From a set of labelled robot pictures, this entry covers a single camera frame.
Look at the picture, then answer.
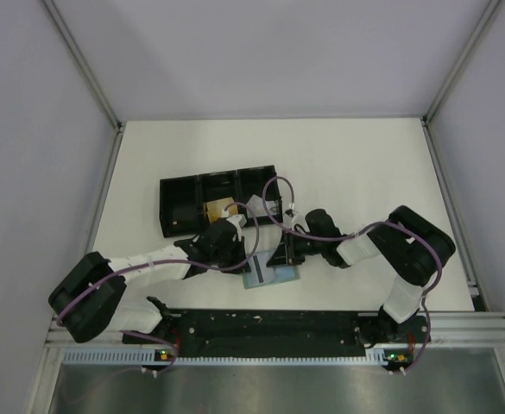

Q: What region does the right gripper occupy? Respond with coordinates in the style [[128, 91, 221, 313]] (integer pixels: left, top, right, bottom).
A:
[[267, 228, 326, 267]]

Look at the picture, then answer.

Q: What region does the white credit card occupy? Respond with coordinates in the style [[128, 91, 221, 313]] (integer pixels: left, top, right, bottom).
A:
[[249, 251, 275, 285]]

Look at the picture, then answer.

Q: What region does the green card holder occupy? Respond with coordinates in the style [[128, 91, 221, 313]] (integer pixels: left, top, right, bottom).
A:
[[243, 250, 300, 289]]

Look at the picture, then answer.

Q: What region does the black three-compartment tray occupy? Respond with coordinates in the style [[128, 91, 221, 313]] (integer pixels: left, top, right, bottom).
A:
[[159, 165, 282, 238]]

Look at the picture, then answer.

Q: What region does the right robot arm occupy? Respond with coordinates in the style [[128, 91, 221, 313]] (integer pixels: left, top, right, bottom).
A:
[[267, 205, 456, 342]]

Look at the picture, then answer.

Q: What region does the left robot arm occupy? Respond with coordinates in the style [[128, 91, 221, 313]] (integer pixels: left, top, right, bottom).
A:
[[48, 215, 249, 343]]

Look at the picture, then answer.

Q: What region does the gold credit cards stack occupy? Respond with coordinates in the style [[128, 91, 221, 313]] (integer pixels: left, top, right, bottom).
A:
[[204, 198, 239, 223]]

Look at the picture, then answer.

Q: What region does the white credit cards stack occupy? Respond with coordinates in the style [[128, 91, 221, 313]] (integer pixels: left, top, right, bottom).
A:
[[246, 194, 279, 218]]

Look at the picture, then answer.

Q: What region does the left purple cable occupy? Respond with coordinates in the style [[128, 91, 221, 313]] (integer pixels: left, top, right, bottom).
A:
[[55, 202, 260, 374]]

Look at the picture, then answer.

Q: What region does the purple cable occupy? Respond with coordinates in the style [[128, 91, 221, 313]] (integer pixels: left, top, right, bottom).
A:
[[262, 175, 445, 374], [55, 202, 260, 374]]

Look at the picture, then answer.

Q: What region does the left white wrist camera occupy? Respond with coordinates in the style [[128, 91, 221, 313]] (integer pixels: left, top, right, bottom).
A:
[[221, 210, 248, 229]]

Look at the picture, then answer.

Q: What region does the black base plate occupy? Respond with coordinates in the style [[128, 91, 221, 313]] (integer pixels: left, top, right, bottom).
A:
[[122, 308, 387, 359]]

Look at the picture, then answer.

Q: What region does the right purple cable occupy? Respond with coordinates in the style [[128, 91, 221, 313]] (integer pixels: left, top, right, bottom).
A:
[[262, 175, 445, 374]]

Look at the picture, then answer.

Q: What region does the aluminium frame rail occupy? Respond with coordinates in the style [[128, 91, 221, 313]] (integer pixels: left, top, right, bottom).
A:
[[44, 313, 505, 346]]

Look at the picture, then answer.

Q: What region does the white slotted cable duct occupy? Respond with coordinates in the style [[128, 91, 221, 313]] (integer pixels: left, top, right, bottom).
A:
[[62, 348, 388, 367]]

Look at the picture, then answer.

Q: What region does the left aluminium corner post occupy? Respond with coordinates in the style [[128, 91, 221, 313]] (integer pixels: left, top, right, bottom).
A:
[[39, 0, 123, 131]]

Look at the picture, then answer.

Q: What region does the aluminium corner post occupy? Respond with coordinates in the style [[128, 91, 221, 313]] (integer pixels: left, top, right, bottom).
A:
[[39, 0, 123, 131], [421, 0, 505, 126]]

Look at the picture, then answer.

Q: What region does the right aluminium corner post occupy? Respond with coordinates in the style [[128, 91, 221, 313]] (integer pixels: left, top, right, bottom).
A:
[[421, 0, 505, 126]]

